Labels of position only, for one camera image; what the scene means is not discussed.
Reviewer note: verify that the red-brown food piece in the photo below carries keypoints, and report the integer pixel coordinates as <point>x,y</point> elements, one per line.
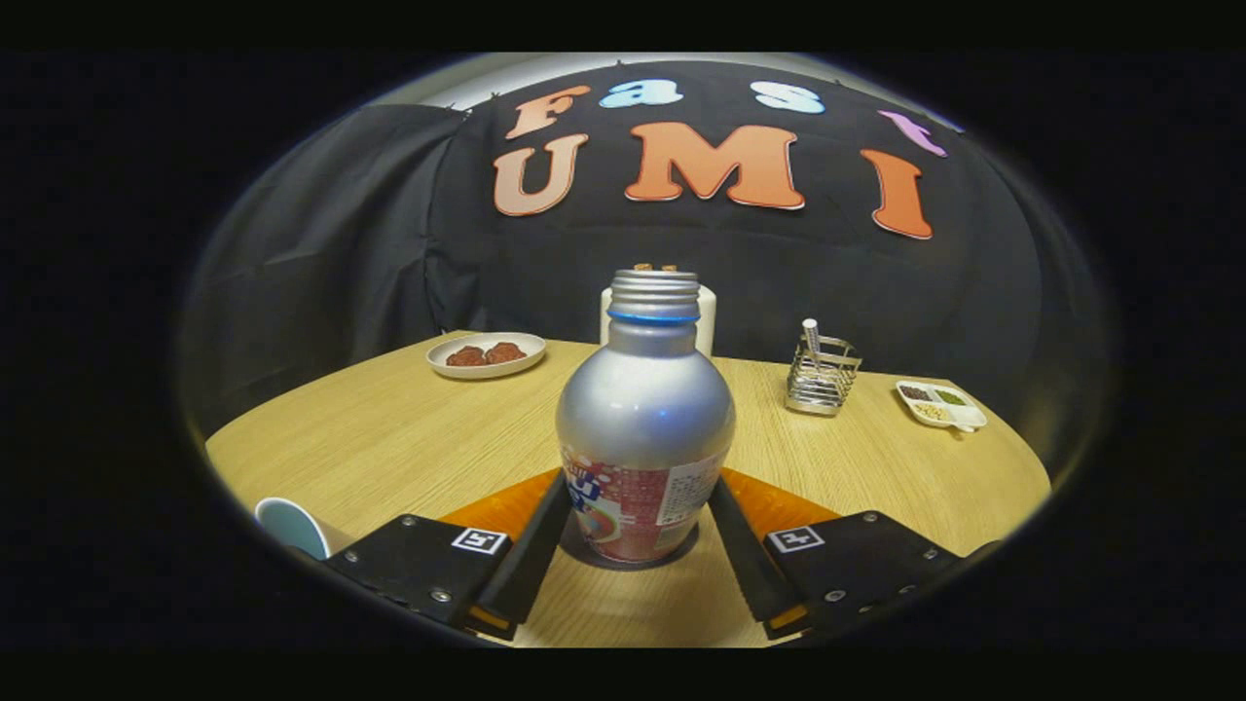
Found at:
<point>506,352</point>
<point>466,356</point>

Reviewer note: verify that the white divided condiment dish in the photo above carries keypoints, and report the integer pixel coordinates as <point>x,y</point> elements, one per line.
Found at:
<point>964,417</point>

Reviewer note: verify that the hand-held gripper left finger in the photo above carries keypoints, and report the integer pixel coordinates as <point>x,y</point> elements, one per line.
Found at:
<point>531,565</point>

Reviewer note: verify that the wooden table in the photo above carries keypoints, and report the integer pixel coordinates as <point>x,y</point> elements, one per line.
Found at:
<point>389,438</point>

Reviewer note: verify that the silver juice bottle pink label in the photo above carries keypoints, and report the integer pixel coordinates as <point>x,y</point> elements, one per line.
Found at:
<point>642,419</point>

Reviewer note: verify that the white square container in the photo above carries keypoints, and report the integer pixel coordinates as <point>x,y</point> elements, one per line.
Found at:
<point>708,321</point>

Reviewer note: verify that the white cup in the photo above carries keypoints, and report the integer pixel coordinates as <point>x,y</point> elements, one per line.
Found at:
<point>292,528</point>

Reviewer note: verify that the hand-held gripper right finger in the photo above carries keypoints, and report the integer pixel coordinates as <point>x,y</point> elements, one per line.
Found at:
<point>750,565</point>

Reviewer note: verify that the small white plate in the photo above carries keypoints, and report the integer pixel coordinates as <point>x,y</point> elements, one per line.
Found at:
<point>438,360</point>

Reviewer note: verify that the black backdrop cloth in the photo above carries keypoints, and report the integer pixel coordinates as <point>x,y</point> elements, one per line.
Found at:
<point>389,243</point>

